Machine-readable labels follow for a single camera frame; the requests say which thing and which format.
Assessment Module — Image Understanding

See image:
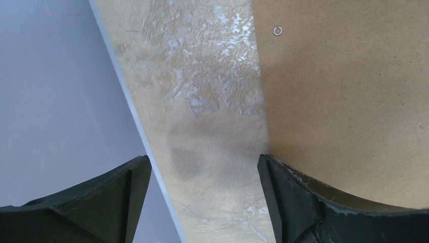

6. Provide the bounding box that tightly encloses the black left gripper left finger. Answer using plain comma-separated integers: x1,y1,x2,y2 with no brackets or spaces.
1,155,152,242

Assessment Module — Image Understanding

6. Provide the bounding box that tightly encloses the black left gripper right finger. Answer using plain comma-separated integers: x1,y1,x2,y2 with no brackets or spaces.
258,154,428,242

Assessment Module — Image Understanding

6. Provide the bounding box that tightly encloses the brown backing board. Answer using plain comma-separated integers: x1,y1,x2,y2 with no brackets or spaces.
252,1,428,208

